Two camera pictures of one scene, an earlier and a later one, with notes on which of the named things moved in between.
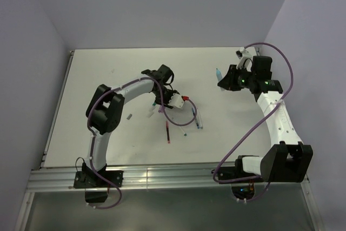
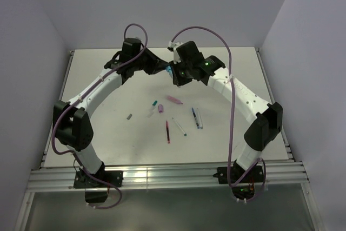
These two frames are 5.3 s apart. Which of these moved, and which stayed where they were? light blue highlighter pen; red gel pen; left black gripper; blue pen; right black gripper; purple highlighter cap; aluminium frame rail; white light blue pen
Moved: left black gripper; right black gripper; light blue highlighter pen
Stayed: aluminium frame rail; white light blue pen; blue pen; purple highlighter cap; red gel pen
